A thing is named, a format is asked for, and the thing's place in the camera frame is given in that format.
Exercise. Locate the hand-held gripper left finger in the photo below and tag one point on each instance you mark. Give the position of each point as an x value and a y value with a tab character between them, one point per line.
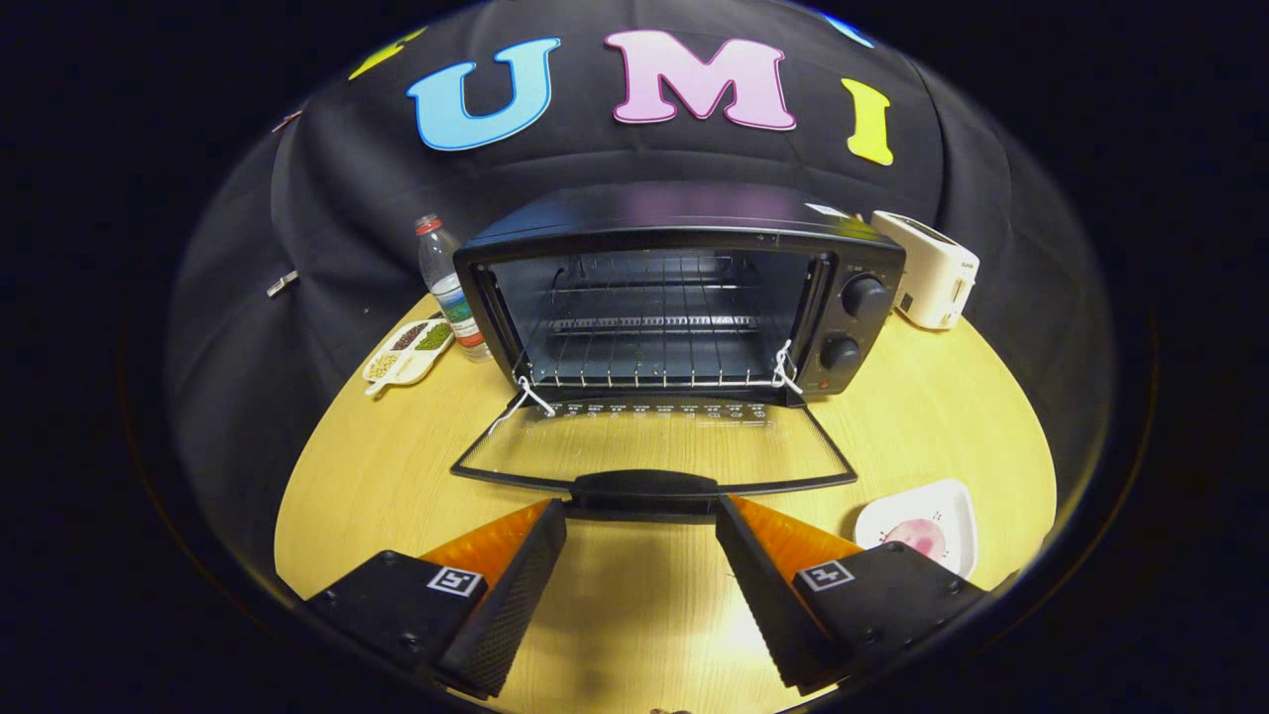
516	605

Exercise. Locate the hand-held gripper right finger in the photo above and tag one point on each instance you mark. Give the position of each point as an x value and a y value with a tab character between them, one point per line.
768	605

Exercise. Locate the white square plate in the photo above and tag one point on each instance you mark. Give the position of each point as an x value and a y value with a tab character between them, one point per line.
952	506

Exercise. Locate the black toaster oven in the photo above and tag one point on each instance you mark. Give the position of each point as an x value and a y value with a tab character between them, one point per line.
674	213

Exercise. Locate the white pop-up toaster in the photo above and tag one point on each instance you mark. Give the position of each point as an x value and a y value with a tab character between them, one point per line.
927	273

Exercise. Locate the white divided bean tray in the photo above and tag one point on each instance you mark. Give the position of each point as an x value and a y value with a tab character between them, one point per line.
402	362

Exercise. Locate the clear plastic water bottle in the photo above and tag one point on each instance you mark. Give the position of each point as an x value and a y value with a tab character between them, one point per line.
446	273

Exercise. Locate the silver cloth clip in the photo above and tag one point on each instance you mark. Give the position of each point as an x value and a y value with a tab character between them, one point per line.
282	285

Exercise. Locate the pink cloth clip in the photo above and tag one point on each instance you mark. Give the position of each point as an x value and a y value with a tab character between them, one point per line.
288	120

